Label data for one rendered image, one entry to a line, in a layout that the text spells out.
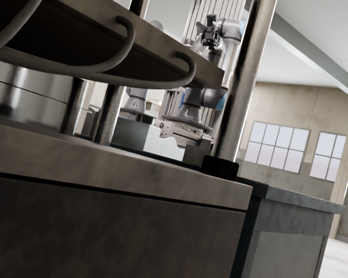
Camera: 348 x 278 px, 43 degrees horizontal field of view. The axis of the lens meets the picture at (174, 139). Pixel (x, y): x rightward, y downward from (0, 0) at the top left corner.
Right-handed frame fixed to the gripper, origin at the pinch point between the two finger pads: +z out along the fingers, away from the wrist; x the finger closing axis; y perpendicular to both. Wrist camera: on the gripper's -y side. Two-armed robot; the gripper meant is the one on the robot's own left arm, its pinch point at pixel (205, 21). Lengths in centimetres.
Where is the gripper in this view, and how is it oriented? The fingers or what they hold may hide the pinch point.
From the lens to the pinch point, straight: 215.2
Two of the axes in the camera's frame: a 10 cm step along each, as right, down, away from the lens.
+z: -2.9, -1.2, -9.5
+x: -9.5, -1.0, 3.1
